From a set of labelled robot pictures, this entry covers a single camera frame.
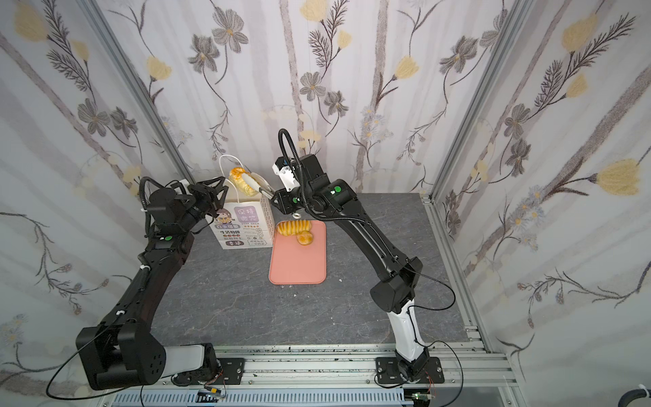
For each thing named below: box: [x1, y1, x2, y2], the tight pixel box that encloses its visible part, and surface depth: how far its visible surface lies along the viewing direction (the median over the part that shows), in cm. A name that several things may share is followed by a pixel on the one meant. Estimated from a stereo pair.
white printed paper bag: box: [205, 195, 276, 251], surface depth 93 cm
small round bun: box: [296, 230, 314, 246], surface depth 104 cm
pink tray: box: [268, 219, 328, 285], surface depth 104 cm
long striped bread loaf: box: [276, 219, 312, 237], surface depth 106 cm
